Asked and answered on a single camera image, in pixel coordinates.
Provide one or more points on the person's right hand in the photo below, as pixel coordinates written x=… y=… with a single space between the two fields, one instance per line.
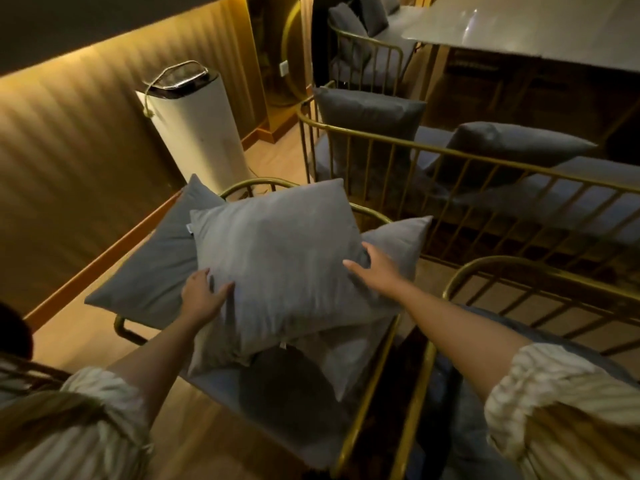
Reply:
x=382 y=274

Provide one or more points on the person's left hand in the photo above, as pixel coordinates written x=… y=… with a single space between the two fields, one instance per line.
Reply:
x=200 y=299

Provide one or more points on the person's right thumb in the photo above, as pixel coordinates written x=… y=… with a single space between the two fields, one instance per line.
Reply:
x=356 y=269

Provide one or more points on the person's left thumb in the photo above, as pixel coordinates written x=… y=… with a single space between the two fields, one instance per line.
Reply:
x=222 y=294

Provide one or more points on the light grey square pillow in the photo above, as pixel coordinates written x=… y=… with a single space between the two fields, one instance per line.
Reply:
x=285 y=264

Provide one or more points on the person's left forearm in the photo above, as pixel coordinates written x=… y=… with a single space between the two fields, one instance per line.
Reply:
x=150 y=369

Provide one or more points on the person's right forearm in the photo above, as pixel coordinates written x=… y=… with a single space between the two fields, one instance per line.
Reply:
x=460 y=334

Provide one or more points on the blue-grey square pillow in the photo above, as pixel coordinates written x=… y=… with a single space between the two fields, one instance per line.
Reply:
x=150 y=274

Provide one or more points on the dark grey square pillow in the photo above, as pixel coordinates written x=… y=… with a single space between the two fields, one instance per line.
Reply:
x=505 y=144
x=370 y=114
x=350 y=29
x=374 y=12

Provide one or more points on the white tower air purifier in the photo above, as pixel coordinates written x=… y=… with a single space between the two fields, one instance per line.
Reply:
x=200 y=129

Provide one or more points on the grey bench seat cushion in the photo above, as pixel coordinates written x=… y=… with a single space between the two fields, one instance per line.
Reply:
x=590 y=194

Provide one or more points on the striped shirt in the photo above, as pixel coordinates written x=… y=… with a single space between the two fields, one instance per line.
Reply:
x=565 y=409

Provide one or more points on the gold frame chair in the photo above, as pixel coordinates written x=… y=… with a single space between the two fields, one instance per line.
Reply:
x=360 y=409
x=370 y=49
x=525 y=274

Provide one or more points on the gold frame bench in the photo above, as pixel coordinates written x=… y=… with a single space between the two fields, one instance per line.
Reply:
x=450 y=159

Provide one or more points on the white wall socket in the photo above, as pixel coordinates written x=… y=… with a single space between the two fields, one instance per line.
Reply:
x=284 y=68

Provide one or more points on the round gold frame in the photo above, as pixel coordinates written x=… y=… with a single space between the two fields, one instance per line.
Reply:
x=286 y=49

